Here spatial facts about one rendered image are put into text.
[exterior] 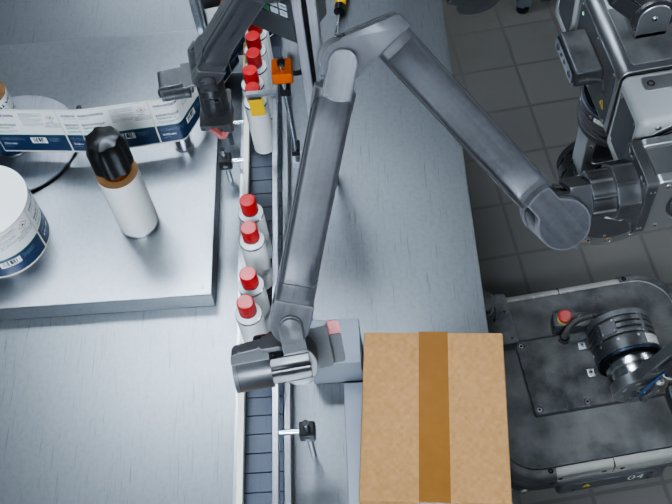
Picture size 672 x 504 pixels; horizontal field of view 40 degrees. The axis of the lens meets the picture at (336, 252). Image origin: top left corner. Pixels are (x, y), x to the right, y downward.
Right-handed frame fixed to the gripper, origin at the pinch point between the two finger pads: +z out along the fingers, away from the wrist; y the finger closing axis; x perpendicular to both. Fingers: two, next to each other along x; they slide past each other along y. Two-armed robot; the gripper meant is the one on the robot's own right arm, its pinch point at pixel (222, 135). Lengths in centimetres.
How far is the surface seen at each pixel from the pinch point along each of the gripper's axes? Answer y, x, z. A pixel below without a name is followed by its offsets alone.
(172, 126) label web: -9.1, -12.5, 6.1
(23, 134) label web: -10.0, -46.6, 6.0
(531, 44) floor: -119, 99, 100
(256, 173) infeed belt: -0.7, 5.5, 14.8
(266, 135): -6.0, 8.7, 8.0
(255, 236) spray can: 29.6, 7.5, -4.0
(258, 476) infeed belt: 71, 5, 15
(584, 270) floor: -20, 99, 101
